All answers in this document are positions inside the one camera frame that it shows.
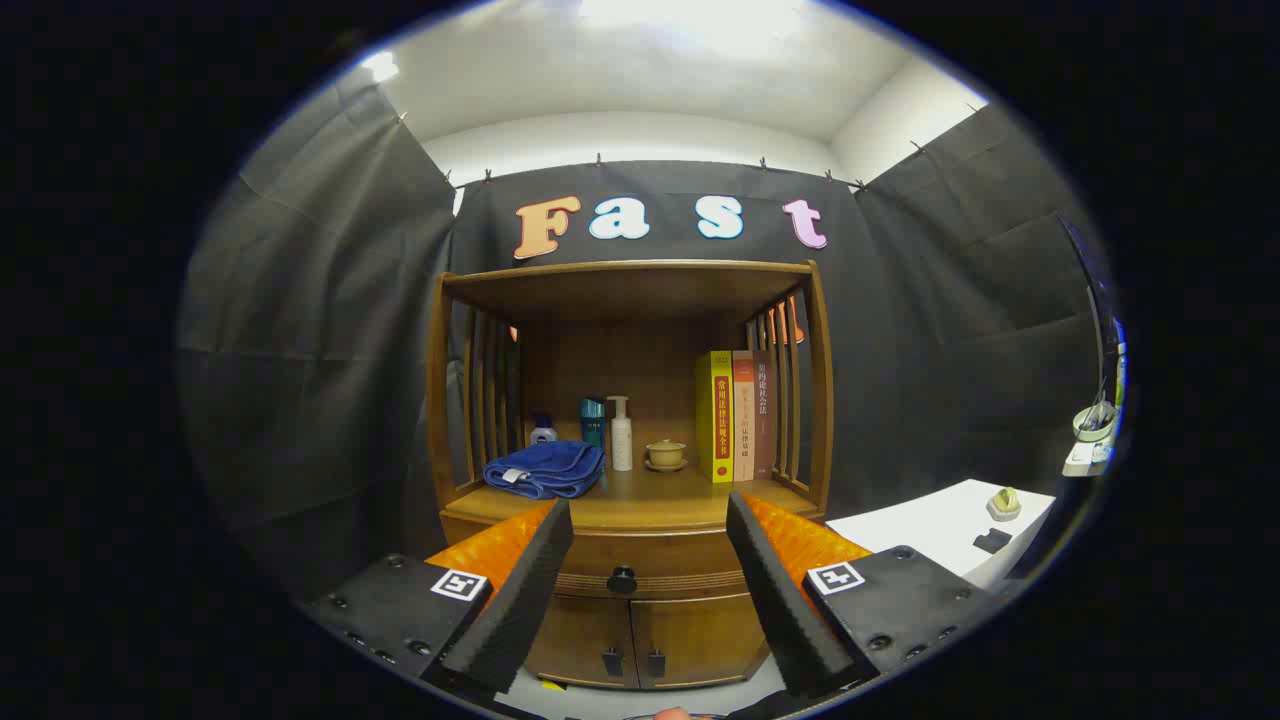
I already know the yellow book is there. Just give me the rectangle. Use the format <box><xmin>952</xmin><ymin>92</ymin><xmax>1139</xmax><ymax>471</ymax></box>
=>
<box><xmin>696</xmin><ymin>351</ymin><xmax>735</xmax><ymax>484</ymax></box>

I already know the white and green device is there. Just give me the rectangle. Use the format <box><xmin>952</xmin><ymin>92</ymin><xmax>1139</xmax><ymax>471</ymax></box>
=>
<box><xmin>1062</xmin><ymin>398</ymin><xmax>1121</xmax><ymax>478</ymax></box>

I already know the orange and cream book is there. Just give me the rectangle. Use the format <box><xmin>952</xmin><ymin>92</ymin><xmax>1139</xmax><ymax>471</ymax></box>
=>
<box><xmin>732</xmin><ymin>350</ymin><xmax>756</xmax><ymax>482</ymax></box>

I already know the blue folded towel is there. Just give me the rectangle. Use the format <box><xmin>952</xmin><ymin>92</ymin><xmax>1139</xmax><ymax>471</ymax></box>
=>
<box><xmin>483</xmin><ymin>440</ymin><xmax>606</xmax><ymax>500</ymax></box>

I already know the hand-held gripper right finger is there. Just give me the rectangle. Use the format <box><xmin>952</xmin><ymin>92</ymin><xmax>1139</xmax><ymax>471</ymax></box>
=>
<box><xmin>725</xmin><ymin>490</ymin><xmax>1001</xmax><ymax>699</ymax></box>

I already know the wooden cabinet door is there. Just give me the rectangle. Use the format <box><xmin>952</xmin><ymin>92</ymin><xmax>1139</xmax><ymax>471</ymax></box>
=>
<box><xmin>525</xmin><ymin>597</ymin><xmax>633</xmax><ymax>689</ymax></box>
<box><xmin>630</xmin><ymin>594</ymin><xmax>769</xmax><ymax>687</ymax></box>

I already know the black backdrop cloth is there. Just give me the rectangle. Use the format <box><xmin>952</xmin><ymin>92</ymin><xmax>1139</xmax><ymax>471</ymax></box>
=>
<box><xmin>178</xmin><ymin>70</ymin><xmax>1126</xmax><ymax>601</ymax></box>

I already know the wooden cabinet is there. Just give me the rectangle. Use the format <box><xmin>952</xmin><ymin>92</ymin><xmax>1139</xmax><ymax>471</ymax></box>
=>
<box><xmin>428</xmin><ymin>260</ymin><xmax>836</xmax><ymax>691</ymax></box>

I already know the brown book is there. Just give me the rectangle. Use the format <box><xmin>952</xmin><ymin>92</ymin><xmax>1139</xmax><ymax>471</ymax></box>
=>
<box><xmin>752</xmin><ymin>350</ymin><xmax>777</xmax><ymax>478</ymax></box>

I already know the white table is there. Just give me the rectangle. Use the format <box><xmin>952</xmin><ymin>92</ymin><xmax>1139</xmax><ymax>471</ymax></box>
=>
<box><xmin>826</xmin><ymin>479</ymin><xmax>1057</xmax><ymax>591</ymax></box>

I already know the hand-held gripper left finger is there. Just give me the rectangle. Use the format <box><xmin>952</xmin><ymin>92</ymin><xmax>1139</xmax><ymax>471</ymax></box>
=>
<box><xmin>300</xmin><ymin>498</ymin><xmax>576</xmax><ymax>698</ymax></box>

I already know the wooden countertop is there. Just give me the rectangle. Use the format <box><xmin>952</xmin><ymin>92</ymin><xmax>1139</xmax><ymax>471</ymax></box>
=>
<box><xmin>445</xmin><ymin>465</ymin><xmax>823</xmax><ymax>531</ymax></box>

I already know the white pump bottle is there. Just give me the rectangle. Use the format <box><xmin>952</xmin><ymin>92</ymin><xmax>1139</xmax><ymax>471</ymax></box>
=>
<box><xmin>607</xmin><ymin>396</ymin><xmax>634</xmax><ymax>472</ymax></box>

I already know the wooden drawer with black knob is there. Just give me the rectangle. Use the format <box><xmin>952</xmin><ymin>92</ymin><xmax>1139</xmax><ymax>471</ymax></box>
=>
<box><xmin>548</xmin><ymin>528</ymin><xmax>751</xmax><ymax>601</ymax></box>

